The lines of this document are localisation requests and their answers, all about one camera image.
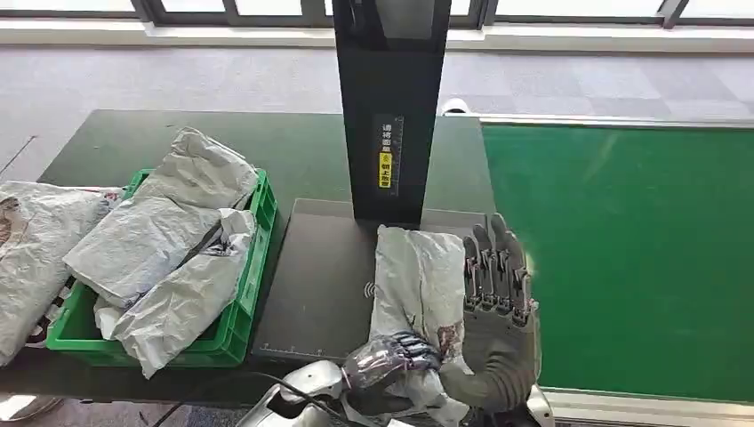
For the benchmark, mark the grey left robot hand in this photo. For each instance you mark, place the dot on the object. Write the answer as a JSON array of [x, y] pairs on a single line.
[[383, 365]]

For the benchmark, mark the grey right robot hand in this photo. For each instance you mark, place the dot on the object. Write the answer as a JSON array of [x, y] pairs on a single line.
[[501, 348]]

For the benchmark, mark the narrow grey parcel red print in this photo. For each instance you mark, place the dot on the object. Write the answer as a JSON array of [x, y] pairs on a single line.
[[412, 283]]

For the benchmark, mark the grey parcel with black print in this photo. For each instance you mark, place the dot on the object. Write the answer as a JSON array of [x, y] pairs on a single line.
[[177, 318]]

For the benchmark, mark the wide grey parcel dark line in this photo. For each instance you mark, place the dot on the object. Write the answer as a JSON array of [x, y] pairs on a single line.
[[153, 236]]

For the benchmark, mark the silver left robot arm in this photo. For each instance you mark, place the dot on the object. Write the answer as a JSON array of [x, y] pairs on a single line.
[[306, 377]]

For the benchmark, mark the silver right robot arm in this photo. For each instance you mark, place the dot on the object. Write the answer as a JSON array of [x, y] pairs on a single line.
[[541, 406]]

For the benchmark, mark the green conveyor belt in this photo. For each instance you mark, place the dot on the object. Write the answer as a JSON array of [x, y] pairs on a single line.
[[636, 236]]

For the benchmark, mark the yellow label sticker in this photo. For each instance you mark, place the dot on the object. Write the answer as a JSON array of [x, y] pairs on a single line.
[[385, 171]]

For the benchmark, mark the small white round object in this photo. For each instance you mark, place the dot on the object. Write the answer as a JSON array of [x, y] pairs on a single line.
[[455, 106]]

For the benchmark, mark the black scanner column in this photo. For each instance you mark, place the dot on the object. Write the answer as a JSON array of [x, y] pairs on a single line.
[[371, 88]]

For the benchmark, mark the green plastic crate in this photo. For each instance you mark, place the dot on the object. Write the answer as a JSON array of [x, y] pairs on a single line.
[[70, 340]]

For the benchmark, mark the large grey parcel bag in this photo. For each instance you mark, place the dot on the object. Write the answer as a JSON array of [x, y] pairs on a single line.
[[35, 265]]

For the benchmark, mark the black scanner base plate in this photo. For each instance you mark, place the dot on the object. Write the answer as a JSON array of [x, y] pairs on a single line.
[[318, 283]]

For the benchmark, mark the silver conveyor frame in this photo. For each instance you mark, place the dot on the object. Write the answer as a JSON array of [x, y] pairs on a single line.
[[589, 119]]

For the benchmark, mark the dark window frame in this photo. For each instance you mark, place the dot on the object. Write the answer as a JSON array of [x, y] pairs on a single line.
[[265, 19]]

